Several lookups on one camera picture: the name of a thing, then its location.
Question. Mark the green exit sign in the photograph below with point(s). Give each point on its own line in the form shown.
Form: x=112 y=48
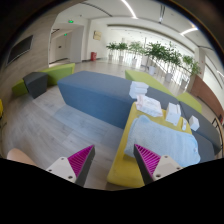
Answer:
x=70 y=21

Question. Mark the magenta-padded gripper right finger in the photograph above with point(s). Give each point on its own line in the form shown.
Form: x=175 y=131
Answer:
x=156 y=166

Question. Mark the small white cube box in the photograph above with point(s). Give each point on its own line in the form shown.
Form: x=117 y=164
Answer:
x=194 y=122

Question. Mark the beige round stool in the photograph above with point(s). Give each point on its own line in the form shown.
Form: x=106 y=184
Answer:
x=20 y=156

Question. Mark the light blue towel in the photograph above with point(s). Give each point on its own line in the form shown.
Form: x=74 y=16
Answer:
x=160 y=140

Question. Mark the stack of white tissue packs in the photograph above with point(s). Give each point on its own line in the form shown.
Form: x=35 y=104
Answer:
x=138 y=89

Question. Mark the dark wall screen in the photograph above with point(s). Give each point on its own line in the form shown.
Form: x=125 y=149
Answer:
x=20 y=49

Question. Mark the group of ceiling strip lights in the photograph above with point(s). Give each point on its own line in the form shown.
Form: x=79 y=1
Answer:
x=129 y=8

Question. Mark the green ottoman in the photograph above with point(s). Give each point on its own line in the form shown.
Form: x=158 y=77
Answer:
x=190 y=101
x=58 y=73
x=140 y=76

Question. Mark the yellow ottoman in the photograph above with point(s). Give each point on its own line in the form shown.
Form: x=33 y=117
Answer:
x=123 y=166

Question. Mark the white tube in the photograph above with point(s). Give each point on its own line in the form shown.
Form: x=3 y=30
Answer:
x=184 y=125

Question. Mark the white tissue box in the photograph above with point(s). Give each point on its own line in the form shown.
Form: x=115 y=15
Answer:
x=173 y=114

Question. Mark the white wet wipes pack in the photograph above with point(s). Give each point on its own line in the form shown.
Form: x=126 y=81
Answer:
x=149 y=106

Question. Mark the large blue-grey ottoman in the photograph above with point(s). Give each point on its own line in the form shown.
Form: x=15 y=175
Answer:
x=93 y=93
x=205 y=151
x=206 y=123

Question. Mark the group of potted plants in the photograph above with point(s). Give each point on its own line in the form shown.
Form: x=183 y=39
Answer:
x=160 y=53

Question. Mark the dark grey ottoman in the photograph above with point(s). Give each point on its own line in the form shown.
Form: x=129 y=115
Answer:
x=35 y=83

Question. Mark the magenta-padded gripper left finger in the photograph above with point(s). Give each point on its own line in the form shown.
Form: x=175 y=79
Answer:
x=71 y=168

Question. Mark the yellowish wall picture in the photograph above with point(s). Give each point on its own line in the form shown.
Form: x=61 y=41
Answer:
x=97 y=35

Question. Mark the red bin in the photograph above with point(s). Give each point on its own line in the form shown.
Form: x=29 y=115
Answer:
x=93 y=56

